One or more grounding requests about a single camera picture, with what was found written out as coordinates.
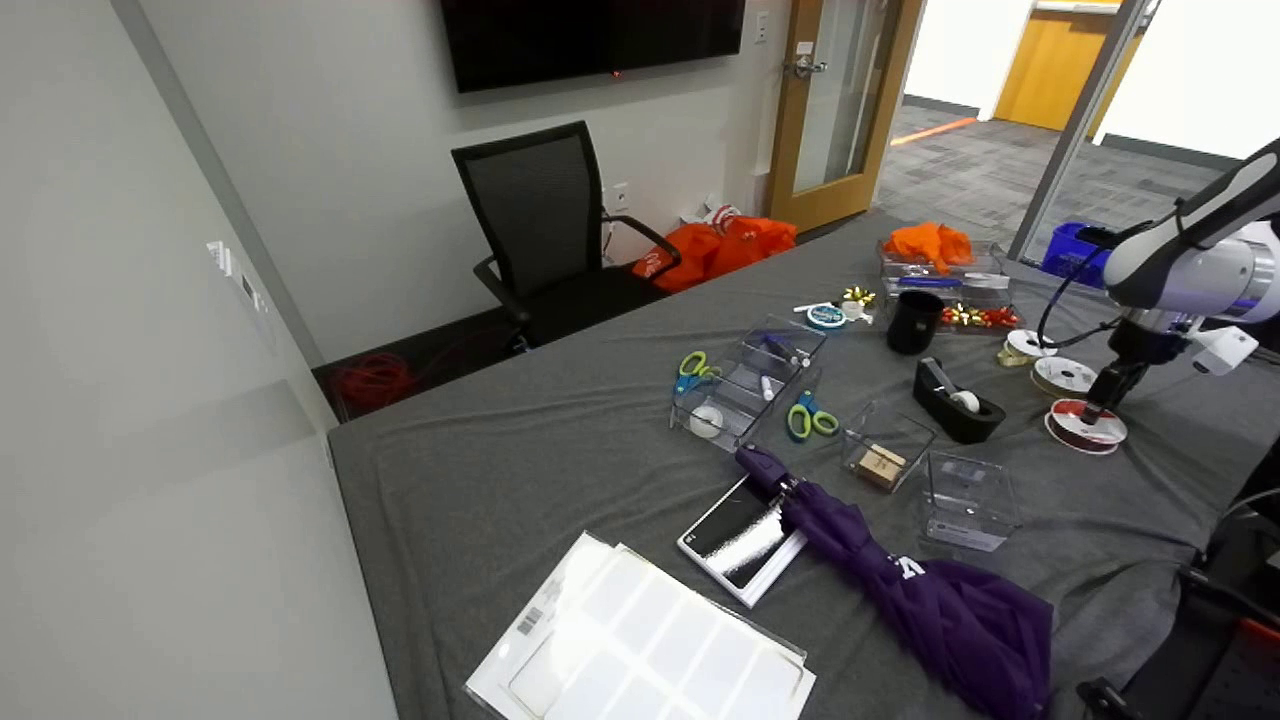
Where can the black equipment cart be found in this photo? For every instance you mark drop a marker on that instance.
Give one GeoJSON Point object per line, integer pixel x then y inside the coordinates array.
{"type": "Point", "coordinates": [1227, 625]}

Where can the orange bag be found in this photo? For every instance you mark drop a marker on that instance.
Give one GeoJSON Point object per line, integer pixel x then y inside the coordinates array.
{"type": "Point", "coordinates": [713, 250]}

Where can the small white ribbon spool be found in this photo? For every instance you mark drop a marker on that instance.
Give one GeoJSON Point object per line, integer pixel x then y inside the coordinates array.
{"type": "Point", "coordinates": [1024, 344]}

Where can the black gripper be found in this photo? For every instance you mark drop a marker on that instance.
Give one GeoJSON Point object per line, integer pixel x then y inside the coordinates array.
{"type": "Point", "coordinates": [1148, 344]}

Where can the white and teal tape roll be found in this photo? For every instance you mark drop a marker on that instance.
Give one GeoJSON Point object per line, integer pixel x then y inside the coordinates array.
{"type": "Point", "coordinates": [823, 316]}

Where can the purple folded umbrella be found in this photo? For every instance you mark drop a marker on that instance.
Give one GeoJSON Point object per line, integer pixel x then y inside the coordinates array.
{"type": "Point", "coordinates": [932, 602]}

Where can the white label sheets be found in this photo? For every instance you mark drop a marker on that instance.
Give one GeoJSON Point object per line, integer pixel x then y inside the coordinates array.
{"type": "Point", "coordinates": [625, 647]}

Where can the small white tape roll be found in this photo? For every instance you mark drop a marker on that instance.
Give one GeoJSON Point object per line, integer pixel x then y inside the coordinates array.
{"type": "Point", "coordinates": [704, 421]}

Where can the clear plastic organizer tray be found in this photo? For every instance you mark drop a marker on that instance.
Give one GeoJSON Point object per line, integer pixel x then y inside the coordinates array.
{"type": "Point", "coordinates": [752, 394]}

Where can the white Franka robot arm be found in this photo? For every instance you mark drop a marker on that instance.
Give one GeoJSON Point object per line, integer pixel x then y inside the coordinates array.
{"type": "Point", "coordinates": [1203, 263]}

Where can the black wall television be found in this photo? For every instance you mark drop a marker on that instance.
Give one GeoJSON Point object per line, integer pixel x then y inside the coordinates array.
{"type": "Point", "coordinates": [585, 37]}

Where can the large white ribbon spool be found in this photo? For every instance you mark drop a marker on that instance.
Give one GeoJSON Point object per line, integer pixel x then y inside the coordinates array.
{"type": "Point", "coordinates": [1064, 373]}

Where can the black mug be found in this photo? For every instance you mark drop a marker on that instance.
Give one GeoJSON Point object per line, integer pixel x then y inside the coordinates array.
{"type": "Point", "coordinates": [914, 327]}

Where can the black tape dispenser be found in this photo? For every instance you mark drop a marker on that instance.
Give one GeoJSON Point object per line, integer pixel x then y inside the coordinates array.
{"type": "Point", "coordinates": [954, 413]}

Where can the empty clear plastic container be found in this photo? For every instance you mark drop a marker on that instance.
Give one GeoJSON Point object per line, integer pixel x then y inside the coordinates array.
{"type": "Point", "coordinates": [970, 507]}

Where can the gray metal partition post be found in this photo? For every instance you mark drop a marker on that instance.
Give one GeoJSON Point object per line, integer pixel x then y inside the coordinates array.
{"type": "Point", "coordinates": [1081, 125]}

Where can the wooden glass door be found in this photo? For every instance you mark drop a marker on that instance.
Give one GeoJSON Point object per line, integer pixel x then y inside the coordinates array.
{"type": "Point", "coordinates": [791, 135]}

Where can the white wall outlet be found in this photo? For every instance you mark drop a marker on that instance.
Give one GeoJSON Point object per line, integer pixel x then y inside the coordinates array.
{"type": "Point", "coordinates": [619, 195]}

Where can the blue recycling bin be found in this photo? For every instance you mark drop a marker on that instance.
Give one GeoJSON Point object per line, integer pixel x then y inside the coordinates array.
{"type": "Point", "coordinates": [1075, 247]}

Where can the white framed tablet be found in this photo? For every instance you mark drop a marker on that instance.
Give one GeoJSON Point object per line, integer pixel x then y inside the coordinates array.
{"type": "Point", "coordinates": [743, 543]}

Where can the gray tablecloth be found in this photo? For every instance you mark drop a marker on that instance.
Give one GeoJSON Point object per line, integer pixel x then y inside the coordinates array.
{"type": "Point", "coordinates": [534, 465]}

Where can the black mesh office chair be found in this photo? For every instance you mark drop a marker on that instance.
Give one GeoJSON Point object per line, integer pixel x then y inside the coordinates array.
{"type": "Point", "coordinates": [540, 212]}

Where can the yellow door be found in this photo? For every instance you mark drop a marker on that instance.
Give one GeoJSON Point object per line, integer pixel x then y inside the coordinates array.
{"type": "Point", "coordinates": [1053, 66]}

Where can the yellow gift bows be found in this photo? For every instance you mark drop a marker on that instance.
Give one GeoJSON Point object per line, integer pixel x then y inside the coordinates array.
{"type": "Point", "coordinates": [862, 302]}

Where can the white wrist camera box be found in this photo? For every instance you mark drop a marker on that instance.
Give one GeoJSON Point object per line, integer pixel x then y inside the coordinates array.
{"type": "Point", "coordinates": [1227, 348]}

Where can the orange cloth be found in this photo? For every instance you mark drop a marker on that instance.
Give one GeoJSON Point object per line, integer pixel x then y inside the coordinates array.
{"type": "Point", "coordinates": [931, 247]}

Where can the clear box with wooden item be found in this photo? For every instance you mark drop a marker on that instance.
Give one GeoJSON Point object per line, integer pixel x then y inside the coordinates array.
{"type": "Point", "coordinates": [883, 460]}

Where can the clear plastic box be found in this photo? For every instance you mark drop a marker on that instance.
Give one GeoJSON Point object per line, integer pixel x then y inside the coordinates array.
{"type": "Point", "coordinates": [923, 283]}

